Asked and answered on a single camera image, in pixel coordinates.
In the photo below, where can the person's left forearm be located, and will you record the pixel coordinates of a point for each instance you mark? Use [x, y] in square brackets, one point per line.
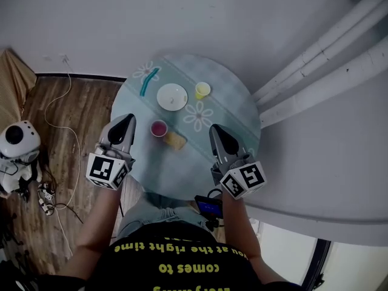
[100, 220]

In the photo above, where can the red plastic cup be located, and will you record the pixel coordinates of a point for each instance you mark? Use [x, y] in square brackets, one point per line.
[159, 128]

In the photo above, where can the person's grey jeans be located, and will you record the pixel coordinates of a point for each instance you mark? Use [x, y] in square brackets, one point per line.
[151, 214]

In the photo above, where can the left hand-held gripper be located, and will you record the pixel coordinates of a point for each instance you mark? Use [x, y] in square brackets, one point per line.
[101, 168]

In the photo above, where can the black tripod stand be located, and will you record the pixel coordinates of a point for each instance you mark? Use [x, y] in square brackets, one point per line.
[12, 253]

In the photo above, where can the person's right forearm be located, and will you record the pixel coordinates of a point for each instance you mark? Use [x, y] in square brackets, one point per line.
[241, 226]

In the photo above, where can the white round-headed robot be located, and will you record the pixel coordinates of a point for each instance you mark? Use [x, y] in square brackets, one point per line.
[12, 174]

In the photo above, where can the person's black printed shirt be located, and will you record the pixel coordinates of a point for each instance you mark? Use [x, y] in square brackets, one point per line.
[130, 277]

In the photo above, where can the teal curved brush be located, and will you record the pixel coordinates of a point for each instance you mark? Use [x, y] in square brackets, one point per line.
[148, 82]

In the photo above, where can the white round plate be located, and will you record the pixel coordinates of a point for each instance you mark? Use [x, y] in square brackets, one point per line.
[171, 97]

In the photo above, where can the beige cloth-covered furniture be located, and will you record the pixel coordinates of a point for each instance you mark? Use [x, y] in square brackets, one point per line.
[12, 86]

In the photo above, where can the thick white wall pipe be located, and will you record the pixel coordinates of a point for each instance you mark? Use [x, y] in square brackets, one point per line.
[333, 83]

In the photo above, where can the tan bread piece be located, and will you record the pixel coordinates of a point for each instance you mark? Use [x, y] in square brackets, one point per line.
[175, 140]

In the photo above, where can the thin white wall pipe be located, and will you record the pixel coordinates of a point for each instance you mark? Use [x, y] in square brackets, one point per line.
[318, 41]
[327, 54]

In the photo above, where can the black window frame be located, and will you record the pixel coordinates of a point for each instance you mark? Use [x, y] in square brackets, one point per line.
[318, 262]

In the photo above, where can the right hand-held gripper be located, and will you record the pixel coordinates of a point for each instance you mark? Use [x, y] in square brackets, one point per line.
[245, 177]

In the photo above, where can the white power strip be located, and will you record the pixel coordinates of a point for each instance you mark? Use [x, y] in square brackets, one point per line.
[45, 206]

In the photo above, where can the yellow paper cup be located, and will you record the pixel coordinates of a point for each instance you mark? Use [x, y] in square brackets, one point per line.
[202, 90]

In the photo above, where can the round table with light-blue cloth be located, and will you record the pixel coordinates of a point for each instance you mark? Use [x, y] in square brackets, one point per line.
[182, 171]

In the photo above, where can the white wall socket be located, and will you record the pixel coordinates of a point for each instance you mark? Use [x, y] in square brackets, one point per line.
[63, 58]

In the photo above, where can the black device with blue screen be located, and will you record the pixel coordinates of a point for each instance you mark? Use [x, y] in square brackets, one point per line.
[209, 206]

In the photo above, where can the small white patterned block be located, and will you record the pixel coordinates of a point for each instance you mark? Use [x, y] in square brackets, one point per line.
[50, 195]

